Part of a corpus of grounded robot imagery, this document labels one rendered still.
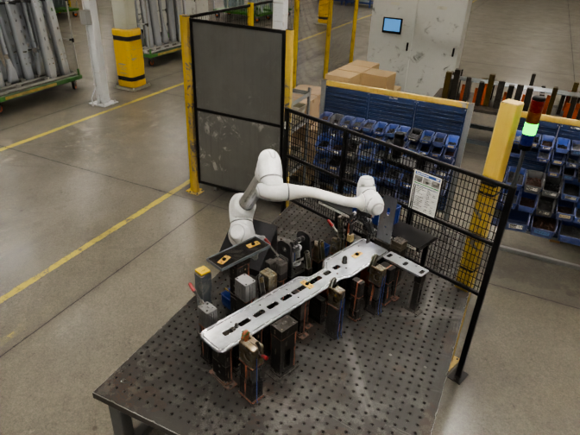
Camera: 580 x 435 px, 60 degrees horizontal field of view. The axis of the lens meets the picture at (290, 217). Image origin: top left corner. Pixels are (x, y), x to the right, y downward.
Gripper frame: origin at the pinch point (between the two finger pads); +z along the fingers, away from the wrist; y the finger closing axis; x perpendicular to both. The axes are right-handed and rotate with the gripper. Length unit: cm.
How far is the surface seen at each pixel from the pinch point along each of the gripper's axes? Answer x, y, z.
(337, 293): -43.4, 20.2, 10.2
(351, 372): -56, 44, 44
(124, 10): 251, -737, -29
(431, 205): 54, 17, -10
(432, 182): 54, 14, -26
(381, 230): 26.4, -1.6, 6.5
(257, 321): -89, 4, 14
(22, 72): 79, -805, 69
